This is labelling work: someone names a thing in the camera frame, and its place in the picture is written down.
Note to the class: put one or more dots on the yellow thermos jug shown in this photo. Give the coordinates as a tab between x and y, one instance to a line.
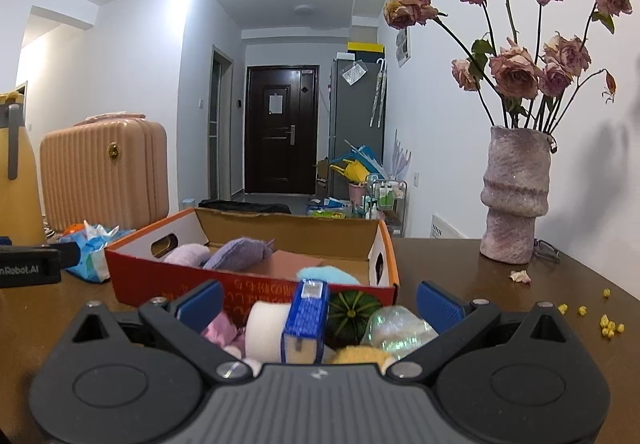
20	194

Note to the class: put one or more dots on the black eyeglasses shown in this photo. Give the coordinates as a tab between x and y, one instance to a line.
547	250

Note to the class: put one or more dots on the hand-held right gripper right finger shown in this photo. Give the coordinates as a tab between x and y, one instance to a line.
440	306

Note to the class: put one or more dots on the yellow black box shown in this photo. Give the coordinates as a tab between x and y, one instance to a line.
365	47

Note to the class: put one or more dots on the blue handkerchief paper pack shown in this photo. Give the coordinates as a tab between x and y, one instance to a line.
305	314

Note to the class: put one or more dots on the fallen rose petal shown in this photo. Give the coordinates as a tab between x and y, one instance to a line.
520	276

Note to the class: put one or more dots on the blue tissue pack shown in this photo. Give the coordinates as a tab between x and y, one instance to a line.
92	259

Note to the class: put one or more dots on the pink ribbed suitcase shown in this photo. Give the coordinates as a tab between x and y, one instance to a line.
100	173

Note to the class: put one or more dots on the round ceiling lamp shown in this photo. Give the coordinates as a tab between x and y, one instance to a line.
304	9

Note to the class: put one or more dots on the scattered yellow flower buds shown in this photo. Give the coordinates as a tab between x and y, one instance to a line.
606	323

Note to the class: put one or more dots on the purple knitted cloth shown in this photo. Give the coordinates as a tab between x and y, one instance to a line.
235	251

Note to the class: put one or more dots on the grey interior door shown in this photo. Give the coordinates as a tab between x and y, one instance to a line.
215	133

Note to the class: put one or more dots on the brown cardboard carton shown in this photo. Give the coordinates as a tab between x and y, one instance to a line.
321	173

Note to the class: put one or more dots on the white yellow plush toy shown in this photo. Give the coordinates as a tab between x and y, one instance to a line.
360	355

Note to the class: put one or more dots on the orange fruit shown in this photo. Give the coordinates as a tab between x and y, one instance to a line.
75	229

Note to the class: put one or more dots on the blue folded items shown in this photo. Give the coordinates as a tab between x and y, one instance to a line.
367	156

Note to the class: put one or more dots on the red cardboard box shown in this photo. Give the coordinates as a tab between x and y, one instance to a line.
150	279

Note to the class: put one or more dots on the yellow watering can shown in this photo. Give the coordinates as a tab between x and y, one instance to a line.
352	171

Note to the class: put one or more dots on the bunch of dried roses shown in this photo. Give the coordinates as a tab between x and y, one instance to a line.
512	66

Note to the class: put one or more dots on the white soft roll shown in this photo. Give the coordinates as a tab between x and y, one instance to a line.
265	331

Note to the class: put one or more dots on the green snack bags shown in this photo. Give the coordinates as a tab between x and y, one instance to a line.
327	210

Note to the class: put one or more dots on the clear plastic bag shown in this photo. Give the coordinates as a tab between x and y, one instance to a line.
355	72

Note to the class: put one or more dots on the white door notice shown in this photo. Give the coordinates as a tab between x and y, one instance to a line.
276	103

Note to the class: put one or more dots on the pink textured vase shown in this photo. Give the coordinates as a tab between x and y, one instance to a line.
515	194

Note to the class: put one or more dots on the metal cart with bottles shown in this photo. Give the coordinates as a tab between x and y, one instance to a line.
387	199

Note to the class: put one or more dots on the iridescent crinkled pouch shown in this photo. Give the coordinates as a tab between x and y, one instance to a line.
395	329

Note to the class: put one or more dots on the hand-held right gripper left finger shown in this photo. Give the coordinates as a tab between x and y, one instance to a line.
202	304

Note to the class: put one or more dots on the pink bucket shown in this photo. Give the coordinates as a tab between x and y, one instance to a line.
357	193

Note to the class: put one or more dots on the hanging white umbrellas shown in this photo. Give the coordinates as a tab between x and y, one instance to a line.
378	93

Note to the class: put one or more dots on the pale purple wall decoration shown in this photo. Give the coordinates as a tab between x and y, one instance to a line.
402	158

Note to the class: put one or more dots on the grey refrigerator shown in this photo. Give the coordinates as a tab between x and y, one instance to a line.
350	123

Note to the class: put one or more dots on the light blue plush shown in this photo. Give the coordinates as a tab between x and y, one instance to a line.
320	275

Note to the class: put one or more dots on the dark brown entrance door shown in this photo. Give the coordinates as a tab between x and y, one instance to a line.
280	158

